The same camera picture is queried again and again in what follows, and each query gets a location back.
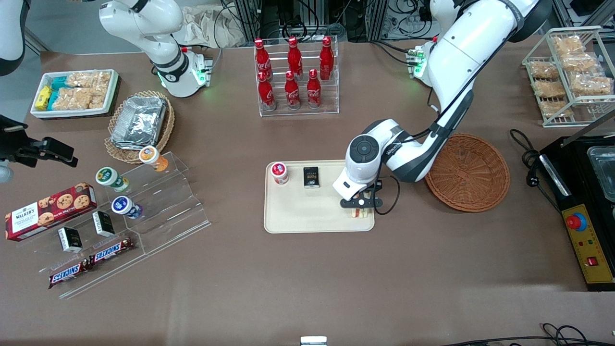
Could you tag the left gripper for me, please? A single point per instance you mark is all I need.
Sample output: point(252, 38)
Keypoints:
point(378, 184)

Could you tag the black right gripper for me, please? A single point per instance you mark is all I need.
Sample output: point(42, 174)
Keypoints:
point(14, 147)

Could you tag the triangular sandwich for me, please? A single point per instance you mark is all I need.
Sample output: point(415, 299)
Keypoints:
point(363, 215)

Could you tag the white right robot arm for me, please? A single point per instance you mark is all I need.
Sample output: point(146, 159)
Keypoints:
point(166, 53)

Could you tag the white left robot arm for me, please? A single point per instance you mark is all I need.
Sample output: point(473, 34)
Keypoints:
point(463, 62)

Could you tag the light tan wicker basket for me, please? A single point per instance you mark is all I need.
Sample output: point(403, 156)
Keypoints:
point(115, 154)

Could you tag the beige plastic tray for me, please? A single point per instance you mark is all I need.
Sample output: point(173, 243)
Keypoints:
point(307, 211)

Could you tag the brown wicker basket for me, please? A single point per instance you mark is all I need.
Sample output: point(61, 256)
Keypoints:
point(473, 178)

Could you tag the green-lidded yogurt cup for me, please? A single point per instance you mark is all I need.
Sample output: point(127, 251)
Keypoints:
point(108, 177)

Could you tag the teal snack packet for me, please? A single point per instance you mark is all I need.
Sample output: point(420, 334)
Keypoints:
point(58, 83)
point(53, 100)

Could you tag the clear bag of rice crackers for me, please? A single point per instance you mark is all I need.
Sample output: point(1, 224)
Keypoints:
point(89, 79)
point(74, 98)
point(98, 101)

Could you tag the red Walkers cookie box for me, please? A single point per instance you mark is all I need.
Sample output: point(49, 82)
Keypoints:
point(48, 211)

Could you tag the small black snack box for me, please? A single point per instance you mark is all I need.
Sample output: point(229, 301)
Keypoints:
point(312, 177)
point(104, 223)
point(70, 239)

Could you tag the yellow snack packet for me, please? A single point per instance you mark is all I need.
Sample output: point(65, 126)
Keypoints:
point(43, 97)

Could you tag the blue-lidded yogurt cup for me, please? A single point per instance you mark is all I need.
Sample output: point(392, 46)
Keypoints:
point(122, 205)

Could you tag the white rectangular snack bin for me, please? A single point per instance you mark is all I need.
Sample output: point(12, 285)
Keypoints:
point(113, 93)

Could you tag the stack of foil containers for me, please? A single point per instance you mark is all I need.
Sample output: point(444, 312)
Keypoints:
point(139, 120)

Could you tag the orange-lidded yogurt cup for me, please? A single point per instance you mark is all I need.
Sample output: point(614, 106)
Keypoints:
point(150, 155)

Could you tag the red-lidded yogurt cup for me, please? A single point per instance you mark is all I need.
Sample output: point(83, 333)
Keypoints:
point(279, 172)

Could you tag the Snickers chocolate bar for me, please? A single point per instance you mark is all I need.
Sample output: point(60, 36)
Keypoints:
point(67, 274)
point(110, 251)

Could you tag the clear acrylic bottle rack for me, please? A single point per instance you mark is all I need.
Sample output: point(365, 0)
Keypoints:
point(331, 96)

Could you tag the clear acrylic stepped display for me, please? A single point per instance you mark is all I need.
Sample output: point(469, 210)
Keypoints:
point(168, 211)

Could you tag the red cola bottle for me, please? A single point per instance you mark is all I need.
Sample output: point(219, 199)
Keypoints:
point(294, 57)
point(326, 60)
point(313, 91)
point(262, 57)
point(266, 93)
point(292, 93)

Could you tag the beige cloth bag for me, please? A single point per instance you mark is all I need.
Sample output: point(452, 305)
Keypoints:
point(202, 26)

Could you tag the black tabletop machine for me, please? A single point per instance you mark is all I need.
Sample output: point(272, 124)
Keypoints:
point(571, 173)

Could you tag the red emergency stop button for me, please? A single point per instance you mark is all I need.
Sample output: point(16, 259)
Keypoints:
point(576, 221)

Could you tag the bagged fried snack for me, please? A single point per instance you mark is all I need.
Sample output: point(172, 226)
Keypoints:
point(566, 44)
point(557, 108)
point(580, 62)
point(591, 84)
point(544, 69)
point(550, 89)

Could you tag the clear plastic container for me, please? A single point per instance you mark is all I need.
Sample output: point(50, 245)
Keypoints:
point(603, 173)

